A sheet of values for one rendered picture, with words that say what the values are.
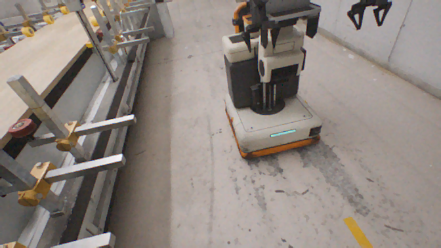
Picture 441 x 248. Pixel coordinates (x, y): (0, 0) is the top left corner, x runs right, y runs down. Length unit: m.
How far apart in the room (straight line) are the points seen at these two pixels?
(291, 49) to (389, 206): 1.10
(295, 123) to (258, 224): 0.73
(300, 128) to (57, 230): 1.42
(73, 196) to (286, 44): 1.21
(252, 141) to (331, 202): 0.62
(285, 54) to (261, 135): 0.57
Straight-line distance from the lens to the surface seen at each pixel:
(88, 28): 1.60
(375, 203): 1.69
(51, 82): 1.46
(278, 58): 1.29
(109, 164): 0.80
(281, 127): 1.59
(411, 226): 1.69
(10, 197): 1.15
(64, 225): 0.95
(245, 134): 1.53
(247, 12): 1.76
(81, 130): 1.06
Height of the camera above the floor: 1.34
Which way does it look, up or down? 40 degrees down
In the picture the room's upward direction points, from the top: 10 degrees counter-clockwise
